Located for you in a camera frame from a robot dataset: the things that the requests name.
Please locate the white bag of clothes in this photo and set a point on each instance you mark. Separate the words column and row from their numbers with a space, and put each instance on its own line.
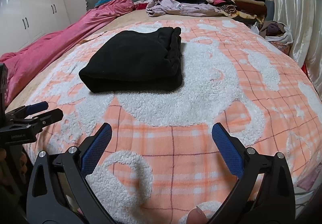
column 284, row 37

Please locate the black sweater with orange cuffs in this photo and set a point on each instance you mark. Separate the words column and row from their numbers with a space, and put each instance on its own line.
column 130, row 63

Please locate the white satin curtain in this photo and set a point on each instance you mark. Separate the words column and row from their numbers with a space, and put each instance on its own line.
column 294, row 12

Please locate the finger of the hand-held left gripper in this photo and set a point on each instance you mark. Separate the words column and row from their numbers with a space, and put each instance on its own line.
column 37, row 107
column 50, row 115

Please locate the dark red garment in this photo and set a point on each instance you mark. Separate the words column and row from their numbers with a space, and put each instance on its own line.
column 142, row 5

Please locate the white wardrobe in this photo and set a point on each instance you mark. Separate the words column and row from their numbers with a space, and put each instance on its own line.
column 30, row 0

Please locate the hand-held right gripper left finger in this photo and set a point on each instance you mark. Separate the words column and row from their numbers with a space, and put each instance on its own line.
column 96, row 148

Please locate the stack of folded clothes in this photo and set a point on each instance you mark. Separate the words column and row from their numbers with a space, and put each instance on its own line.
column 246, row 5

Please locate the person's left hand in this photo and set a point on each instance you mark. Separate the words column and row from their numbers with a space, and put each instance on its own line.
column 15, row 166

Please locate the pink quilt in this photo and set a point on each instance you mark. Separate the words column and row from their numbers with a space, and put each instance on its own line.
column 50, row 48

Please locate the blue cloth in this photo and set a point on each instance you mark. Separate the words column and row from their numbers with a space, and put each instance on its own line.
column 108, row 0

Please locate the peach plaid fleece blanket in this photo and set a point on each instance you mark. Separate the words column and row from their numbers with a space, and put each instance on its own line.
column 176, row 113

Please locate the crumpled lilac garment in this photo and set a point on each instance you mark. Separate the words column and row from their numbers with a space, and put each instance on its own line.
column 181, row 9

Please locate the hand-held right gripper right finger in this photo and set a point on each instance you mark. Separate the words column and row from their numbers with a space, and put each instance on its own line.
column 227, row 151

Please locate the person's right hand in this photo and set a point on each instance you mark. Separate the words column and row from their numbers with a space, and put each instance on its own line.
column 198, row 216

